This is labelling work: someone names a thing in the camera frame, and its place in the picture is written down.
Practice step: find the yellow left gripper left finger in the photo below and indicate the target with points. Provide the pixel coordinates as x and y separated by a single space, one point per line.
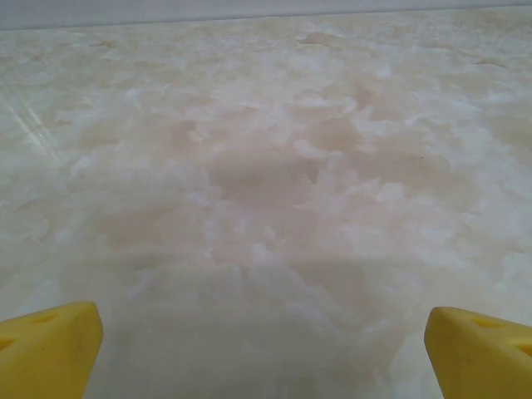
45 353

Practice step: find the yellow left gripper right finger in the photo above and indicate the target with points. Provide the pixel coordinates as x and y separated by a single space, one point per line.
478 357

